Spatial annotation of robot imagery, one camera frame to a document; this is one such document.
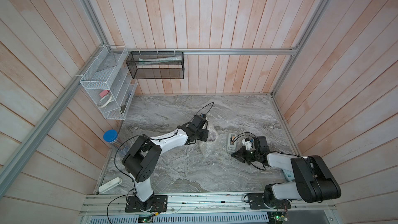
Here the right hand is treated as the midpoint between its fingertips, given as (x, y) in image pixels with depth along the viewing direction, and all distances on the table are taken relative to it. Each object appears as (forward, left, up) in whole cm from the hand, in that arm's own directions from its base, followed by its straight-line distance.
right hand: (232, 153), depth 90 cm
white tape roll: (+16, +70, +28) cm, 78 cm away
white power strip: (-20, +64, +4) cm, 67 cm away
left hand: (+8, +16, +6) cm, 19 cm away
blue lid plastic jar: (-1, +64, +20) cm, 67 cm away
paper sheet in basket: (+41, +52, +36) cm, 75 cm away
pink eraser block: (+20, +72, +30) cm, 80 cm away
